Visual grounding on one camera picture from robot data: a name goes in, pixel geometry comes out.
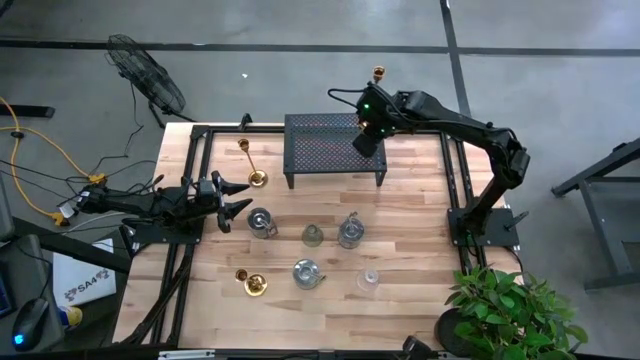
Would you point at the green leafy plant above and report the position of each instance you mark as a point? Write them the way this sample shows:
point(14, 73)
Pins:
point(505, 315)

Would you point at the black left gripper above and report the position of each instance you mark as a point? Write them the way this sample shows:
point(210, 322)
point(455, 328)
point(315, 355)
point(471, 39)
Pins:
point(210, 197)

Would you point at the black clamp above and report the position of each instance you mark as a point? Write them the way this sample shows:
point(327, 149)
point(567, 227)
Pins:
point(245, 121)

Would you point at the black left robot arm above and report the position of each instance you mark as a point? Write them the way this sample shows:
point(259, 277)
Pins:
point(150, 202)

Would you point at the black computer mouse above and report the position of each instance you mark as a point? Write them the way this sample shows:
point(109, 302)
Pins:
point(30, 322)

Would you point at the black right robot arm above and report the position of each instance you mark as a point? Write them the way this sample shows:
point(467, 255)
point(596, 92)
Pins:
point(460, 125)

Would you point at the white printed cardboard box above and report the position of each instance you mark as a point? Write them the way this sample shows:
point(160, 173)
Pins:
point(82, 280)

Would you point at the tall gold candlestick holder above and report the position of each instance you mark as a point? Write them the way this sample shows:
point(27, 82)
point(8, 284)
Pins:
point(378, 73)
point(258, 178)

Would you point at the short black flat bar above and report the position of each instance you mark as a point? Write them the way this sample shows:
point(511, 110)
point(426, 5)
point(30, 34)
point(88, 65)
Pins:
point(25, 111)

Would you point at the yellow round small object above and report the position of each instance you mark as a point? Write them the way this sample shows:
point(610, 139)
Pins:
point(74, 316)

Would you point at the black aluminium table frame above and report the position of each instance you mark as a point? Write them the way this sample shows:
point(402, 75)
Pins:
point(250, 130)

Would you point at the black slanted beam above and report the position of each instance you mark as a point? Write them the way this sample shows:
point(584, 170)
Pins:
point(75, 247)

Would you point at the clear ribbed glass candle holder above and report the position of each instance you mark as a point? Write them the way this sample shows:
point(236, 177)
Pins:
point(369, 280)

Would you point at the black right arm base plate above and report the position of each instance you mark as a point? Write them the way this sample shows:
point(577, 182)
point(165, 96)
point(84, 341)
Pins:
point(495, 232)

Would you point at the black metal stand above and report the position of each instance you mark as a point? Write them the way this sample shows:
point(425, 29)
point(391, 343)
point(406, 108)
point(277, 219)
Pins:
point(607, 240)

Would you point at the dark grey desk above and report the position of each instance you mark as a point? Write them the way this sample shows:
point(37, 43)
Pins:
point(25, 270)

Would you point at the silver glass candle holder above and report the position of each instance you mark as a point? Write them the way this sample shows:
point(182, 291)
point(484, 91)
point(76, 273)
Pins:
point(260, 222)

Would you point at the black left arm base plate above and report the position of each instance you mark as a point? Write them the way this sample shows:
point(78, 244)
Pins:
point(150, 234)

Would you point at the black perforated metal shelf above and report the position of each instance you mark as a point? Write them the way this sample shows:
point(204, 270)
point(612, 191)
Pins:
point(320, 150)

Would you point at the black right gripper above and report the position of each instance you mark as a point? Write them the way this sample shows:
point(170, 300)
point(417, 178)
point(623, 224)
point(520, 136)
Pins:
point(375, 115)

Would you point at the green ribbed glass candle holder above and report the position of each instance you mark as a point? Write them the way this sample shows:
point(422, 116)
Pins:
point(313, 236)

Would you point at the short gold candlestick holder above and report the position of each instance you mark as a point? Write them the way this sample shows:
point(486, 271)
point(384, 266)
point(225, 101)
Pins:
point(255, 285)

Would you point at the black plant pot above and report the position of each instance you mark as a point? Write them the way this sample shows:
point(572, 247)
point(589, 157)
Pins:
point(447, 332)

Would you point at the white power adapter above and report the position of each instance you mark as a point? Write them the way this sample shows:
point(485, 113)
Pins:
point(67, 210)

